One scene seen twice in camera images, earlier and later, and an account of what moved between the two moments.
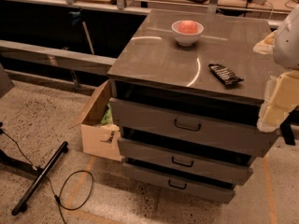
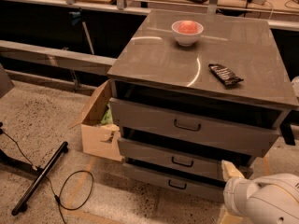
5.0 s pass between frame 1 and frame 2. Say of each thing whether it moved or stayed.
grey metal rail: stayed
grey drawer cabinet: stayed
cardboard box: stayed
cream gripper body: moved
